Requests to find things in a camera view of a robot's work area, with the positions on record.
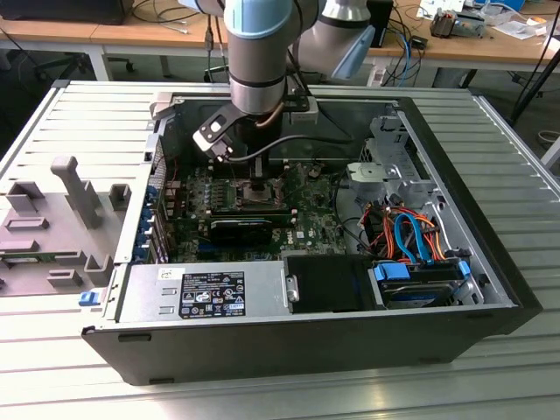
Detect black camera cable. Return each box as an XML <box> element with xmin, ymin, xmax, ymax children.
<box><xmin>226</xmin><ymin>133</ymin><xmax>358</xmax><ymax>164</ymax></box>

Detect large black box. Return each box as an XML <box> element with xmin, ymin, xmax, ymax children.
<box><xmin>0</xmin><ymin>0</ymin><xmax>128</xmax><ymax>25</ymax></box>

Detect green motherboard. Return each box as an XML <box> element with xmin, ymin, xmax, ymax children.
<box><xmin>164</xmin><ymin>160</ymin><xmax>351</xmax><ymax>264</ymax></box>

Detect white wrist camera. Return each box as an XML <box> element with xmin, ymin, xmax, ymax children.
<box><xmin>290</xmin><ymin>96</ymin><xmax>319</xmax><ymax>127</ymax></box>
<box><xmin>192</xmin><ymin>108</ymin><xmax>234</xmax><ymax>164</ymax></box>

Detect white paper sheets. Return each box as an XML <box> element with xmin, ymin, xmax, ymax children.
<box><xmin>492</xmin><ymin>15</ymin><xmax>548</xmax><ymax>41</ymax></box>

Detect black tripod stand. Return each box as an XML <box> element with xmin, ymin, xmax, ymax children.
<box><xmin>509</xmin><ymin>25</ymin><xmax>560</xmax><ymax>126</ymax></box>

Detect blue wire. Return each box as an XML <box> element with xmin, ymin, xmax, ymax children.
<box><xmin>393</xmin><ymin>212</ymin><xmax>437</xmax><ymax>266</ymax></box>

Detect orange red wire bundle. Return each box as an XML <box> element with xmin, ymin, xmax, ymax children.
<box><xmin>382</xmin><ymin>209</ymin><xmax>447</xmax><ymax>263</ymax></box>

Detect hard disk with blue carrier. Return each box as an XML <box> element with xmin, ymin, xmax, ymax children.
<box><xmin>369</xmin><ymin>260</ymin><xmax>472</xmax><ymax>310</ymax></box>

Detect grey electronic device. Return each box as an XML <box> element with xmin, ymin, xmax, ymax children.
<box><xmin>430</xmin><ymin>8</ymin><xmax>487</xmax><ymax>39</ymax></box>

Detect pale blue teach pendant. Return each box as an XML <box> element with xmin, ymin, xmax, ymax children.
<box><xmin>331</xmin><ymin>24</ymin><xmax>378</xmax><ymax>80</ymax></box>

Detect metal socket cover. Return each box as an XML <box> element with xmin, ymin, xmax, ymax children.
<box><xmin>277</xmin><ymin>163</ymin><xmax>310</xmax><ymax>204</ymax></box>

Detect CPU socket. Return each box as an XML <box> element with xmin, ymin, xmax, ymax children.
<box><xmin>235</xmin><ymin>178</ymin><xmax>285</xmax><ymax>207</ymax></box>

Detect white power strip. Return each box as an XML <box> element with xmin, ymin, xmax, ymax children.
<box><xmin>366</xmin><ymin>64</ymin><xmax>389</xmax><ymax>88</ymax></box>

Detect grey parts rack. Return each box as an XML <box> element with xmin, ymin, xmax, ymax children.
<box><xmin>0</xmin><ymin>155</ymin><xmax>132</xmax><ymax>298</ymax></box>

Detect black graphics card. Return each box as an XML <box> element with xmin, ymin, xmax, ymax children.
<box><xmin>209</xmin><ymin>217</ymin><xmax>272</xmax><ymax>246</ymax></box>

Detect silver power supply unit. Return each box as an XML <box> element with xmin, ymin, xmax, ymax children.
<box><xmin>117</xmin><ymin>261</ymin><xmax>292</xmax><ymax>323</ymax></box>

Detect silver drive cage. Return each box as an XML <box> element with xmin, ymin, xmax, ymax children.
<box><xmin>347</xmin><ymin>114</ymin><xmax>444</xmax><ymax>212</ymax></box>

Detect black PC case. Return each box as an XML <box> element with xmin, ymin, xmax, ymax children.
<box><xmin>80</xmin><ymin>90</ymin><xmax>544</xmax><ymax>387</ymax></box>

